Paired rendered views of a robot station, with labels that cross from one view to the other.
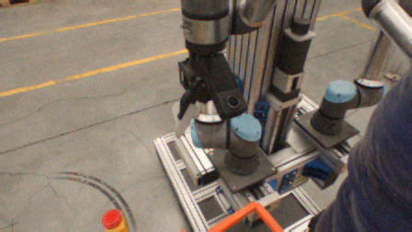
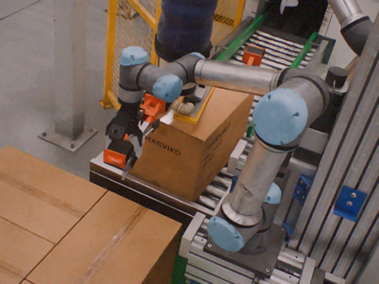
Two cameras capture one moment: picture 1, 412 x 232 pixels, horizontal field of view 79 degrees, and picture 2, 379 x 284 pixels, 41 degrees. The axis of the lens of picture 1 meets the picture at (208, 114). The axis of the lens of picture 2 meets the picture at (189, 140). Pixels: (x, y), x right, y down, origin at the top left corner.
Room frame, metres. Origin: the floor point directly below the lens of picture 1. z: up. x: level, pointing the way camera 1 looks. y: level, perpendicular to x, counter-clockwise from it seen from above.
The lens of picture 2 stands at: (1.51, -1.57, 2.23)
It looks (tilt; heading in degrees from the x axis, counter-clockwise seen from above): 37 degrees down; 133
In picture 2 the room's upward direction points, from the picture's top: 11 degrees clockwise
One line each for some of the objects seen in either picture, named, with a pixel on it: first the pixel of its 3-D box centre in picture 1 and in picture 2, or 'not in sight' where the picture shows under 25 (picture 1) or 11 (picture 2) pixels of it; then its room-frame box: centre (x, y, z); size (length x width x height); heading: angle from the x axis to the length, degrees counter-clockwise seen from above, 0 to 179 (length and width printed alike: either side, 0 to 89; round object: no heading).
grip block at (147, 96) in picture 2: not in sight; (158, 98); (0.32, -0.52, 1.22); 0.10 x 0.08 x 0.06; 33
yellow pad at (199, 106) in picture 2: not in sight; (196, 96); (0.26, -0.26, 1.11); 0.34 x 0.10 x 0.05; 123
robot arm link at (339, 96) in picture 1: (338, 98); (257, 201); (0.90, -0.59, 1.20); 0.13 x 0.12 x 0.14; 103
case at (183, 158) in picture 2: not in sight; (190, 128); (0.07, -0.07, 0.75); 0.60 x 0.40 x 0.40; 111
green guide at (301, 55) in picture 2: not in sight; (292, 77); (-0.18, 1.11, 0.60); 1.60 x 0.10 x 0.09; 115
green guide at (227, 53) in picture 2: not in sight; (221, 52); (-0.67, 0.89, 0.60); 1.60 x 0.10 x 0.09; 115
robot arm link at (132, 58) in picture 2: not in sight; (133, 68); (0.51, -0.80, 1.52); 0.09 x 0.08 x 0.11; 13
